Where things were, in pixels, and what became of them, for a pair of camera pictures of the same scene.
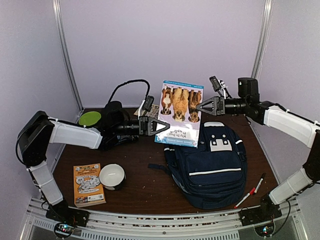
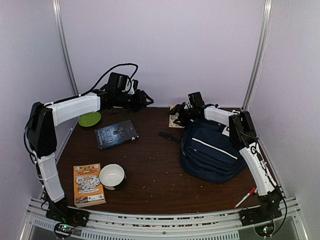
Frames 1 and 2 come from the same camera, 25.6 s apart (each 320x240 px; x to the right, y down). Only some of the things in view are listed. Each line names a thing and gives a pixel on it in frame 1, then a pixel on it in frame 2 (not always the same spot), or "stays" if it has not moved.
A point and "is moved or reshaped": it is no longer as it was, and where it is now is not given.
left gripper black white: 146,126 -> 140,101
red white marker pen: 252,192 stays
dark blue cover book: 109,140 stays
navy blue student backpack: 213,175 is moved or reshaped
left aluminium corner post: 57,4 stays
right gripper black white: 216,105 -> 178,108
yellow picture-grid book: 154,111 -> 173,118
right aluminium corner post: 265,26 stays
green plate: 89,118 stays
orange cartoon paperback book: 88,190 stays
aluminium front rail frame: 291,225 stays
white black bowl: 112,176 stays
